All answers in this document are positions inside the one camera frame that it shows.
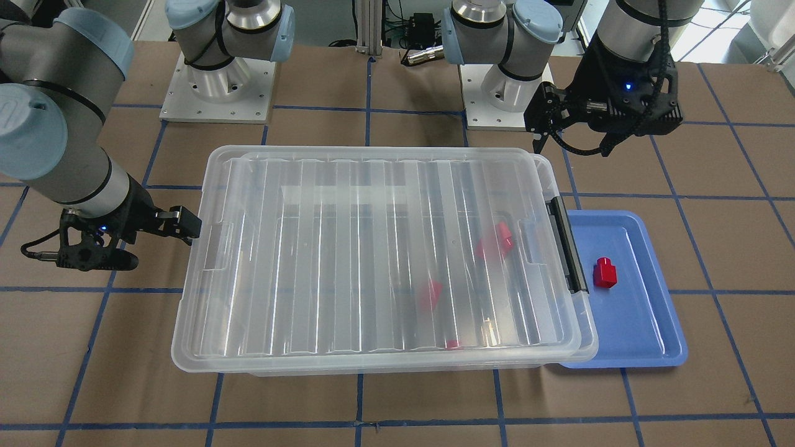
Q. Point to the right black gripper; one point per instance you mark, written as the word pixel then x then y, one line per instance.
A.
pixel 138 215

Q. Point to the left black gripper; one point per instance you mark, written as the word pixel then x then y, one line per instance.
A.
pixel 589 79

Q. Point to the red block picked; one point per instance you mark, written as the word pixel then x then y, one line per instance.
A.
pixel 605 274

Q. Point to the clear plastic box lid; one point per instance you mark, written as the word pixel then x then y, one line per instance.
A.
pixel 372 261

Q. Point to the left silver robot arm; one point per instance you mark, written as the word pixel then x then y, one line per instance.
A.
pixel 519 38

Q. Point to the red block upper pair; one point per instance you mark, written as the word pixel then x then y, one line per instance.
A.
pixel 503 239

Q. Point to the red block pair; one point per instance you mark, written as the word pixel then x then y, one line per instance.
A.
pixel 487 248
pixel 503 239

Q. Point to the clear plastic storage box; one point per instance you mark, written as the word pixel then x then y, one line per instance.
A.
pixel 587 347

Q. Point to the red block lower pair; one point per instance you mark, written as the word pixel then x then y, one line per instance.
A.
pixel 487 248

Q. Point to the blue plastic tray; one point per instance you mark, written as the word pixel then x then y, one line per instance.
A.
pixel 636 321

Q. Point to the red block middle box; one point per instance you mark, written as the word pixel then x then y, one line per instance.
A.
pixel 428 295

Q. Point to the silver connector plug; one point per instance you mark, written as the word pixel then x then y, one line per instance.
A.
pixel 416 57

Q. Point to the black power adapter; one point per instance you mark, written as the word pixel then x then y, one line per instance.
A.
pixel 422 28

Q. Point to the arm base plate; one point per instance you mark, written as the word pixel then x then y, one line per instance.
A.
pixel 240 93
pixel 484 99

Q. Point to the black box latch handle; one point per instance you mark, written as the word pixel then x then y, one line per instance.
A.
pixel 566 245

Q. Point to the aluminium frame post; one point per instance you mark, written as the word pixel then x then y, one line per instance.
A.
pixel 369 26

